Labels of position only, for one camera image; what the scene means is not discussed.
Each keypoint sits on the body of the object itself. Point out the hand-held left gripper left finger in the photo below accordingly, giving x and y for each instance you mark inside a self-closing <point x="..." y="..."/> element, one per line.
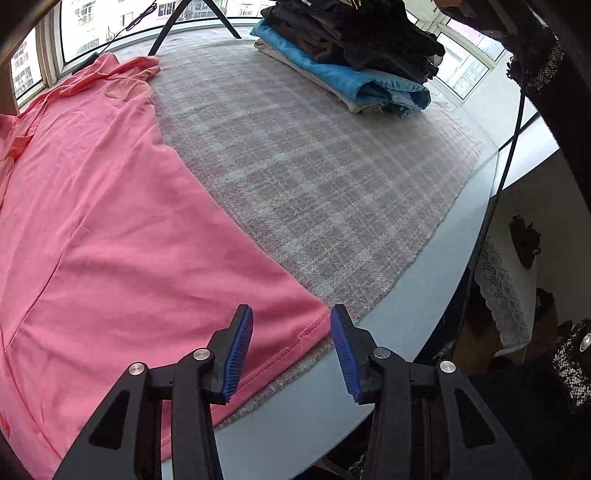
<point x="238" y="360"/>

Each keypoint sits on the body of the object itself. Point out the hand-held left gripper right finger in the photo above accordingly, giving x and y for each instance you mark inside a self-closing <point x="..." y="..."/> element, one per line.
<point x="344" y="355"/>

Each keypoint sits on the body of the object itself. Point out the pink shirt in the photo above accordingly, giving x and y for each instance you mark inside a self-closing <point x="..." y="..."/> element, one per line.
<point x="115" y="230"/>

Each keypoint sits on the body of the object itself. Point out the person's right forearm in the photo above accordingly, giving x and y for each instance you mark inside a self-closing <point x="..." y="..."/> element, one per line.
<point x="568" y="92"/>

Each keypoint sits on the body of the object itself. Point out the stack of folded clothes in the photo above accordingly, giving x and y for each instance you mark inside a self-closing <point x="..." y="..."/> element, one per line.
<point x="341" y="76"/>

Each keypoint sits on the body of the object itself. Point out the pile of dark clothes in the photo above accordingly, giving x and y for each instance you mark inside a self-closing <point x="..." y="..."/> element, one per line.
<point x="369" y="37"/>

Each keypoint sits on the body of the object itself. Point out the plaid grey tablecloth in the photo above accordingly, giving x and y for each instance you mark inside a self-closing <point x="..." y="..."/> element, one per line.
<point x="323" y="194"/>

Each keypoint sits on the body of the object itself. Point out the white lace cloth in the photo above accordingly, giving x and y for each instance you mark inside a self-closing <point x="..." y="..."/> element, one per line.
<point x="505" y="295"/>

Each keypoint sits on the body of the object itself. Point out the black tweed jacket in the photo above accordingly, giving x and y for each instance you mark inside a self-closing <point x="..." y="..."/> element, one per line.
<point x="531" y="415"/>

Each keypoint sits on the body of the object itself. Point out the beige folded cloth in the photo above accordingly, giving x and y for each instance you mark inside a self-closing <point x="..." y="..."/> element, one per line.
<point x="355" y="106"/>

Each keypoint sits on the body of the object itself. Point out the black tripod stand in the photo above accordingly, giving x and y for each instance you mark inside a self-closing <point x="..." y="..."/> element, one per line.
<point x="161" y="32"/>

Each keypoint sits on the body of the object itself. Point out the window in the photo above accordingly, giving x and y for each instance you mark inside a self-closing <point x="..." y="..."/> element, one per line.
<point x="92" y="27"/>

